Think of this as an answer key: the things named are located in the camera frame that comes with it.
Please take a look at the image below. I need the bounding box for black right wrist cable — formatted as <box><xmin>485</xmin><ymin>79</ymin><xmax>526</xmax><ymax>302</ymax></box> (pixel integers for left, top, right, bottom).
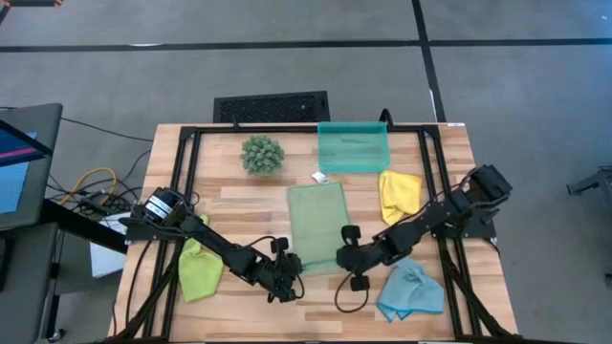
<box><xmin>334</xmin><ymin>274</ymin><xmax>370</xmax><ymax>314</ymax></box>

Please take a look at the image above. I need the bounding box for dark bar with orange tip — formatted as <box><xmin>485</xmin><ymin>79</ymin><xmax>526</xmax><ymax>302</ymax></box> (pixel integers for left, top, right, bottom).
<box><xmin>0</xmin><ymin>0</ymin><xmax>63</xmax><ymax>8</ymax></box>

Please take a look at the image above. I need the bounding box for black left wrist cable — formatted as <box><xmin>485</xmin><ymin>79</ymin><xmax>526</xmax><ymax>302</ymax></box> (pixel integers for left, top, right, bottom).
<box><xmin>233</xmin><ymin>235</ymin><xmax>306</xmax><ymax>301</ymax></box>

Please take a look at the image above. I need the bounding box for lime green microfiber towel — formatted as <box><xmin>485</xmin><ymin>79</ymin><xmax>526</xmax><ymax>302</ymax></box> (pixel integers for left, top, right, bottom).
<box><xmin>178</xmin><ymin>213</ymin><xmax>225</xmax><ymax>303</ymax></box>

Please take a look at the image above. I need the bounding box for grey monitor with blue screen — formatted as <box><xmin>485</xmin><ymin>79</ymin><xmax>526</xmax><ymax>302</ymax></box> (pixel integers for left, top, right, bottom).
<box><xmin>0</xmin><ymin>102</ymin><xmax>63</xmax><ymax>231</ymax></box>

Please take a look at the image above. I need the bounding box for black desk beam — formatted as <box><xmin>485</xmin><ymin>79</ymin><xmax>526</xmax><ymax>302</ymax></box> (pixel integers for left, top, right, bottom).
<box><xmin>40</xmin><ymin>198</ymin><xmax>129</xmax><ymax>254</ymax></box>

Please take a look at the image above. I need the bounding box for light blue microfiber towel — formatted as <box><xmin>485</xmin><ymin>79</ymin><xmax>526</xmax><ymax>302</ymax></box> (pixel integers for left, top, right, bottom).
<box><xmin>376</xmin><ymin>257</ymin><xmax>446</xmax><ymax>323</ymax></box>

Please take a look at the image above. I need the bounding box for teal translucent plastic basket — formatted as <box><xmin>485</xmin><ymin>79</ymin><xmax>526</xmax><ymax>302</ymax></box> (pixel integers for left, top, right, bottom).
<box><xmin>317</xmin><ymin>120</ymin><xmax>392</xmax><ymax>174</ymax></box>

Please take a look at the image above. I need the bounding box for black cable bundle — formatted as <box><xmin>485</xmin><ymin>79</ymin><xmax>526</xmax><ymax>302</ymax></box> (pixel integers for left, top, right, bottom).
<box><xmin>47</xmin><ymin>150</ymin><xmax>152</xmax><ymax>214</ymax></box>

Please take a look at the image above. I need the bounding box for yellow cable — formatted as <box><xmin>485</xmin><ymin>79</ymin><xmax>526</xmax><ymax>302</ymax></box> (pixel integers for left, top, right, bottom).
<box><xmin>59</xmin><ymin>166</ymin><xmax>119</xmax><ymax>206</ymax></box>

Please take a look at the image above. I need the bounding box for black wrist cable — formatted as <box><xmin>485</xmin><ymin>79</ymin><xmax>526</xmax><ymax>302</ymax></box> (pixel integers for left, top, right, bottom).
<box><xmin>233</xmin><ymin>235</ymin><xmax>306</xmax><ymax>301</ymax></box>
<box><xmin>334</xmin><ymin>274</ymin><xmax>370</xmax><ymax>314</ymax></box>

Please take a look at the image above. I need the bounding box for yellow microfiber towel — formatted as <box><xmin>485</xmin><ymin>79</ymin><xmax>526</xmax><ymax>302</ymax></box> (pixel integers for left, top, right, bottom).
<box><xmin>379</xmin><ymin>170</ymin><xmax>424</xmax><ymax>226</ymax></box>

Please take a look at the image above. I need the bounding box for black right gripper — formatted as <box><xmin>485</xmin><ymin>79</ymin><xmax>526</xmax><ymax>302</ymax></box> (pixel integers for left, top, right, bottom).
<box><xmin>337</xmin><ymin>225</ymin><xmax>383</xmax><ymax>293</ymax></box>

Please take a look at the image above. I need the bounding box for black metal table frame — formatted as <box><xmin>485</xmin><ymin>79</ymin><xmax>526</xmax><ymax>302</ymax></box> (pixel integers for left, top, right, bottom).
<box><xmin>112</xmin><ymin>124</ymin><xmax>525</xmax><ymax>343</ymax></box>

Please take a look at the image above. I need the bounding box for artificial green potted plant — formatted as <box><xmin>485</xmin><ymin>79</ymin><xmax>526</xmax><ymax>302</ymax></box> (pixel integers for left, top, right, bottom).
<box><xmin>240</xmin><ymin>135</ymin><xmax>286</xmax><ymax>177</ymax></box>

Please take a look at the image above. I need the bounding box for thin black floor cable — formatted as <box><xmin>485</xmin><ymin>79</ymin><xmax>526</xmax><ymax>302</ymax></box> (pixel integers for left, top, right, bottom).
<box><xmin>60</xmin><ymin>117</ymin><xmax>154</xmax><ymax>143</ymax></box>

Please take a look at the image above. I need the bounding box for white paper sheet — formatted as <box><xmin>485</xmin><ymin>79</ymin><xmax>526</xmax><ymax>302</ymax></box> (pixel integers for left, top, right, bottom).
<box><xmin>89</xmin><ymin>213</ymin><xmax>128</xmax><ymax>278</ymax></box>

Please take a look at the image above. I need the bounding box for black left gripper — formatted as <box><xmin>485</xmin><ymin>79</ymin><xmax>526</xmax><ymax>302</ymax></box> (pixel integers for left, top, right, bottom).
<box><xmin>268</xmin><ymin>237</ymin><xmax>305</xmax><ymax>304</ymax></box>

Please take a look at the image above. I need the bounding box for sage green microfiber towel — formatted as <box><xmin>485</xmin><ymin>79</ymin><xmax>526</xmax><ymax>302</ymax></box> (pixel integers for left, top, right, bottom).
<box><xmin>286</xmin><ymin>170</ymin><xmax>352</xmax><ymax>277</ymax></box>

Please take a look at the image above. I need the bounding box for grey side desk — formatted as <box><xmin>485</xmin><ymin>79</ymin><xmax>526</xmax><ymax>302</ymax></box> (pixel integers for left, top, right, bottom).
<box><xmin>0</xmin><ymin>222</ymin><xmax>61</xmax><ymax>344</ymax></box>

